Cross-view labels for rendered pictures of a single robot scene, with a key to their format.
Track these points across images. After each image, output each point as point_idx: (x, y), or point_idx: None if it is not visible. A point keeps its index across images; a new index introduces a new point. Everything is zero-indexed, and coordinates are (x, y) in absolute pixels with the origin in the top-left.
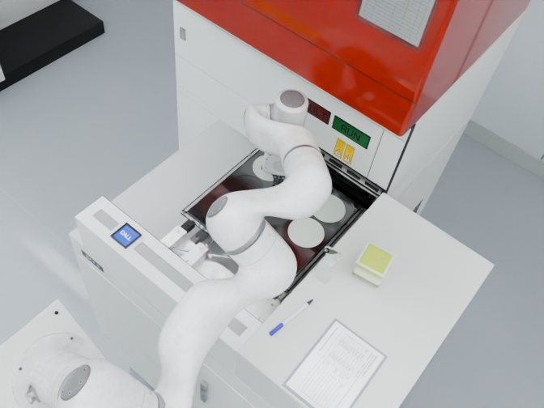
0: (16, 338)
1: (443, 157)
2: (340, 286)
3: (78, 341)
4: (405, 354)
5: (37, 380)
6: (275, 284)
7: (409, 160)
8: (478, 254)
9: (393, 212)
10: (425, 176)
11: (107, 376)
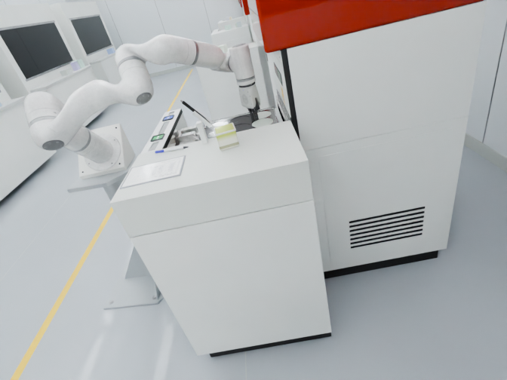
0: (98, 130)
1: (426, 157)
2: (207, 146)
3: (115, 142)
4: (188, 178)
5: None
6: (121, 87)
7: (316, 102)
8: (305, 153)
9: (281, 127)
10: (393, 162)
11: (40, 92)
